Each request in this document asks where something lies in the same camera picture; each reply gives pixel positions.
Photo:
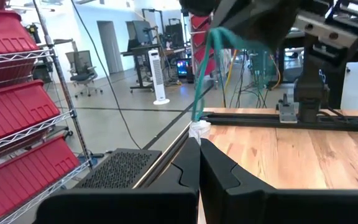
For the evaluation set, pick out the black equipment rack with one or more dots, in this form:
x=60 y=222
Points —
x=174 y=31

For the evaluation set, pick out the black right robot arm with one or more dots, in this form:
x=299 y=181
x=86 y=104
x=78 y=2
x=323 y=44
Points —
x=311 y=93

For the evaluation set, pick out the black yellow tool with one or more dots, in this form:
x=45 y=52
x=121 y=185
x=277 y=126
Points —
x=33 y=31

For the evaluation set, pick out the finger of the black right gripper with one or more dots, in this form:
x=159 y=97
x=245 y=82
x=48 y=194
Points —
x=259 y=18
x=197 y=6

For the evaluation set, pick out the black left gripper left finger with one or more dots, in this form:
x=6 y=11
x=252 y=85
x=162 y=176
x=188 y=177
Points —
x=120 y=208

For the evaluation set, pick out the clear plastic zip bag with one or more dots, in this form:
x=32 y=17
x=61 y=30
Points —
x=199 y=129

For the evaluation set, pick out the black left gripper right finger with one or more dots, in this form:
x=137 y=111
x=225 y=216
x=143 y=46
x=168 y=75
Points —
x=275 y=208

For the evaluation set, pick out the black aluminium table frame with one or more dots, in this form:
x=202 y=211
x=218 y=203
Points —
x=259 y=119

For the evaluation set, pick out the grey door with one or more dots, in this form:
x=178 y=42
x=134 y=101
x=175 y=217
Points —
x=109 y=46

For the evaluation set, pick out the black perforated computer case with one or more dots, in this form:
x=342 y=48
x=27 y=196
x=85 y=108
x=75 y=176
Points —
x=120 y=168

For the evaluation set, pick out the grey office chair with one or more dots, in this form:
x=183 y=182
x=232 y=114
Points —
x=84 y=71

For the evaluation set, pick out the black standing desk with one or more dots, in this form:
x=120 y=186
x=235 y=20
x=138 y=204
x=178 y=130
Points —
x=141 y=62

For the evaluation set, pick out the distant red bin rack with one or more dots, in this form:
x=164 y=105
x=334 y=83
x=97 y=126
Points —
x=202 y=40

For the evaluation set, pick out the black desk monitor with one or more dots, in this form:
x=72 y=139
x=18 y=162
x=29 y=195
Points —
x=140 y=32

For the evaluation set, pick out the computer with coloured lights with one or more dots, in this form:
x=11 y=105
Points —
x=182 y=68

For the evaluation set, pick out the grey metal clamp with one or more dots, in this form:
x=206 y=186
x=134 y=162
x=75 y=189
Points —
x=287 y=112

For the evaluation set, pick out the teal rubber band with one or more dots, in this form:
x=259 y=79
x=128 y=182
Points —
x=199 y=93

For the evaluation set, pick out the white tower fan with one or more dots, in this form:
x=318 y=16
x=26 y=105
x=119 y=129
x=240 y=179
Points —
x=157 y=74

